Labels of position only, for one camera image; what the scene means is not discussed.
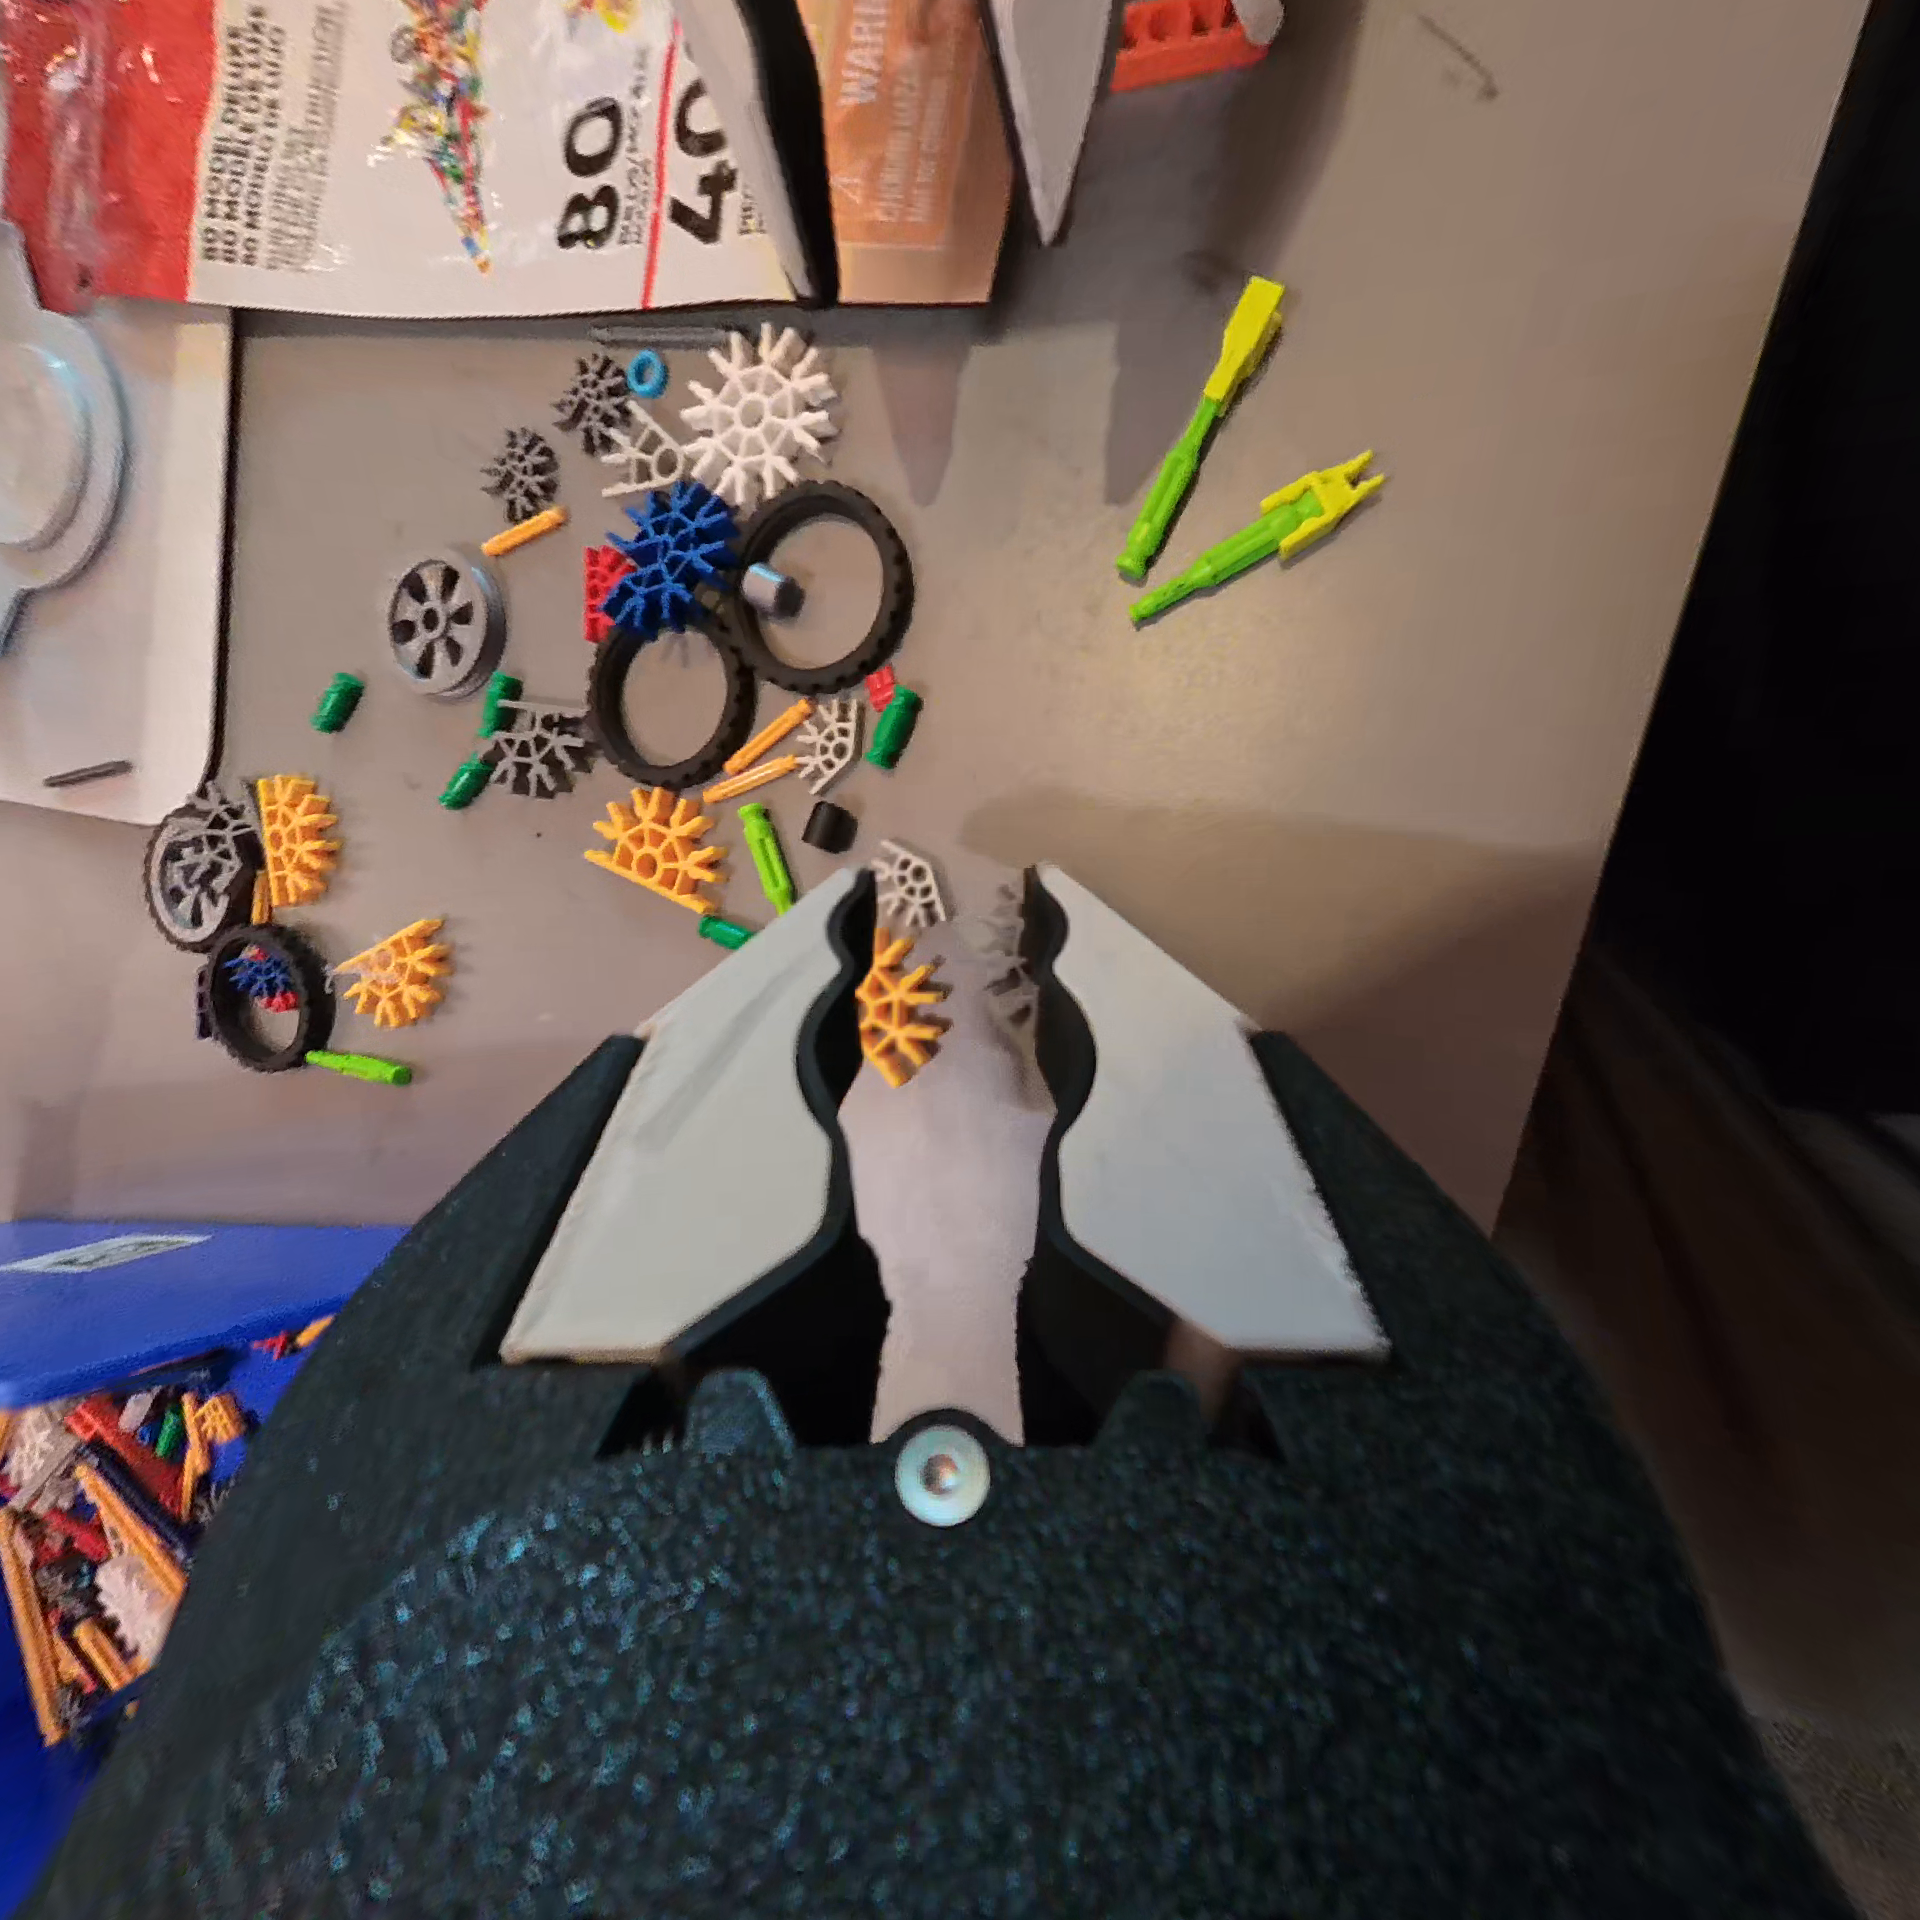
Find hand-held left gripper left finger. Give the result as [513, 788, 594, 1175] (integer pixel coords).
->
[498, 864, 881, 1367]

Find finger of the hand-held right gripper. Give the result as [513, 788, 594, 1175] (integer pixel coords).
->
[982, 0, 1127, 247]
[682, 0, 846, 304]

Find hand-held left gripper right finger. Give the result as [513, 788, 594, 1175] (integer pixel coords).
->
[1025, 863, 1393, 1370]

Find orange clip connector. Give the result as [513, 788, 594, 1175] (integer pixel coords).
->
[1110, 0, 1269, 96]

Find white snowflake connector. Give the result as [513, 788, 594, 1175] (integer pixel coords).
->
[682, 323, 838, 505]

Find white fan connector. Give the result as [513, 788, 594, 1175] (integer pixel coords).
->
[599, 422, 692, 500]

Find pale grey small connector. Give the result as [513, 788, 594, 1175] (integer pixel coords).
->
[786, 698, 867, 794]
[867, 840, 951, 932]

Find blue snowflake connector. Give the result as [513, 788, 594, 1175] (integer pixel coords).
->
[599, 547, 732, 640]
[621, 480, 745, 578]

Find grey fan connector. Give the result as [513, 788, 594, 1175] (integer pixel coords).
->
[483, 703, 597, 801]

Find black toy tire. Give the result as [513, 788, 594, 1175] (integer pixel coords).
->
[199, 921, 339, 1075]
[737, 480, 916, 698]
[586, 622, 758, 794]

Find blue plastic bin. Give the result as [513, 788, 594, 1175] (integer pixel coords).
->
[0, 1218, 413, 1802]

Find grey spoked wheel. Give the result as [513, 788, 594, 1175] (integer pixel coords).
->
[143, 779, 271, 953]

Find grey wheel hub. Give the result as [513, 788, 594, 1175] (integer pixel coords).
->
[385, 547, 513, 704]

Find toy pieces inside bin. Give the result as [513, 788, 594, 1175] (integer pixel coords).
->
[0, 1313, 339, 1750]

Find white document stand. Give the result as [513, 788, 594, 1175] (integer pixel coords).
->
[0, 224, 242, 828]

